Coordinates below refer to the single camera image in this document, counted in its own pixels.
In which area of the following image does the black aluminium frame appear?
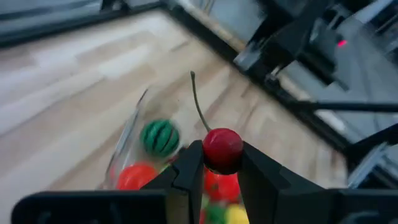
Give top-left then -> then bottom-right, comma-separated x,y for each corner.
0,0 -> 398,187

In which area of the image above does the clear plastic tupperware container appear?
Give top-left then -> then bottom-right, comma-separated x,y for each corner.
96,83 -> 252,224

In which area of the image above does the yellow toy bell pepper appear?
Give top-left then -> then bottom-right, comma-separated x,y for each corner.
224,203 -> 250,224

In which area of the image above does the orange-red toy tomato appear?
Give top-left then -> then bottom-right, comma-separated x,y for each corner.
116,162 -> 159,191

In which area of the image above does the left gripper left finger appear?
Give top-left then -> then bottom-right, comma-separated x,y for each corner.
11,139 -> 205,224

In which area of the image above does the green striped toy watermelon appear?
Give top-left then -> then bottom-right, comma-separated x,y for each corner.
139,119 -> 181,158

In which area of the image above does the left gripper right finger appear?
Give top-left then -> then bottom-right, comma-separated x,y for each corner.
238,141 -> 398,224

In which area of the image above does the dark red toy cherry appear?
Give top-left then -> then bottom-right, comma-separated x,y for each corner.
189,70 -> 244,175

